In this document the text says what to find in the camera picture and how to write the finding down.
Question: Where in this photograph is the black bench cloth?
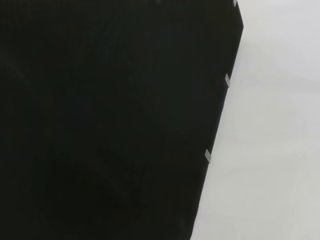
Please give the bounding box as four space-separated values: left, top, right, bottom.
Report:
0 0 245 240

